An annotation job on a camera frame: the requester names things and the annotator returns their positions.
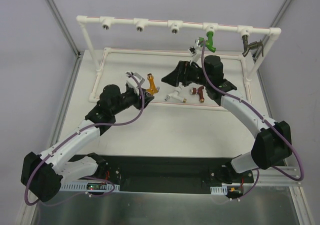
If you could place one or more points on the yellow faucet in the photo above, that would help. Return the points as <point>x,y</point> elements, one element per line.
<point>152,87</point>

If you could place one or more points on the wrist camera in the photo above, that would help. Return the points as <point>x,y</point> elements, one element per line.
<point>195,51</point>
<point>134,78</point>

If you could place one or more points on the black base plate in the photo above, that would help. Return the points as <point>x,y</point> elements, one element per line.
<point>151,174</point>

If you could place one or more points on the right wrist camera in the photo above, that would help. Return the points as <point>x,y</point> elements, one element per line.
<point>195,51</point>

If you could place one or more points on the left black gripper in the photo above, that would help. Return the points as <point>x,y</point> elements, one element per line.
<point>139,99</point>

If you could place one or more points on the white faucet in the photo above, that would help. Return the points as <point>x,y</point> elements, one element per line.
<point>175,94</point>

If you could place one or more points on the right cable duct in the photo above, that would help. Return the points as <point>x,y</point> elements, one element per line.
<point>226,190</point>

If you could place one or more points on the left cable duct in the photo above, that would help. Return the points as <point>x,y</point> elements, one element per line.
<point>89,186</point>

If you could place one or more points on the cable duct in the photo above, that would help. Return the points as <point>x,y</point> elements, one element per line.
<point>89,186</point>
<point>226,190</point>

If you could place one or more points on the green faucet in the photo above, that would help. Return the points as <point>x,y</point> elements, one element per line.
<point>208,41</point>

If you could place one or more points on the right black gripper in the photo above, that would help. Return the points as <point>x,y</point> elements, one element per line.
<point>186,71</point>

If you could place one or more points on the dark red faucet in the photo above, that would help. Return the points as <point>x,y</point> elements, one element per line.
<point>198,91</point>

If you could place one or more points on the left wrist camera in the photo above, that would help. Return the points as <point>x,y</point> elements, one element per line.
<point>134,78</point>

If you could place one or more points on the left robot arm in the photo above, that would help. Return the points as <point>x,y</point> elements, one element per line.
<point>43,174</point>

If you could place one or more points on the white pipe frame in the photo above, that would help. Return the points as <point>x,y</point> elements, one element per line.
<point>249,66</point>

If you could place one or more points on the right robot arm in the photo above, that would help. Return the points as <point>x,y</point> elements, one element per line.
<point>272,138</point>

